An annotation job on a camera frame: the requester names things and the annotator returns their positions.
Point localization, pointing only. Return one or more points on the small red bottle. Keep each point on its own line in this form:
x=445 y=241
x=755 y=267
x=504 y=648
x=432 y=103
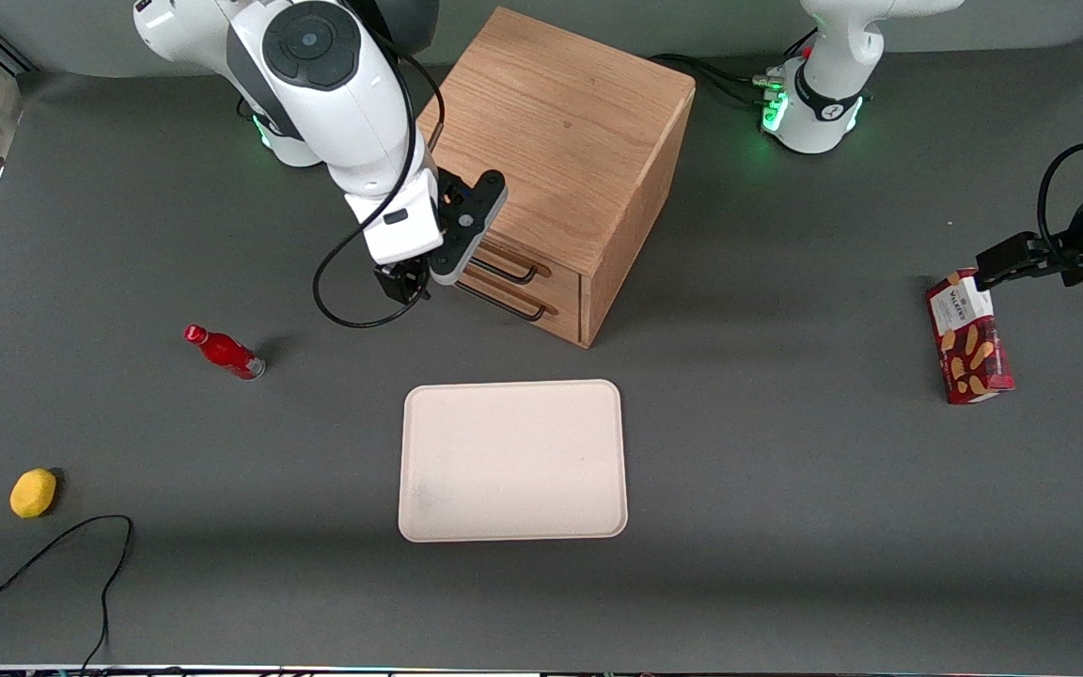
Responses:
x=222 y=351

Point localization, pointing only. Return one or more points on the oak wooden drawer cabinet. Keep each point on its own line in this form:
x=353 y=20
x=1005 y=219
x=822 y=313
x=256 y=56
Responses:
x=570 y=122

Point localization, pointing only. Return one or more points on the yellow lemon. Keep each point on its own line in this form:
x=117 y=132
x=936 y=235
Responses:
x=33 y=494

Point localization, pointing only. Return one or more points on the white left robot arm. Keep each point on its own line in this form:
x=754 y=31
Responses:
x=824 y=103

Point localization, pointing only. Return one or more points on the red shortbread cookie box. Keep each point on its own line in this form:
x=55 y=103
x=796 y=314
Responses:
x=969 y=343

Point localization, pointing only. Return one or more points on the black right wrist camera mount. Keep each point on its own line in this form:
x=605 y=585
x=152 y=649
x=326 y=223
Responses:
x=466 y=226

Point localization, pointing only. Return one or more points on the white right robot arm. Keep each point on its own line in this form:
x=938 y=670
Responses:
x=335 y=103

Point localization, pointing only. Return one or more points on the white rectangular plastic tray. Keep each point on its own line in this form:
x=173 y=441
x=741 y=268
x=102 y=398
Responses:
x=513 y=461

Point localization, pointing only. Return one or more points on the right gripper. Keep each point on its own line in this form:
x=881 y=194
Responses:
x=401 y=281

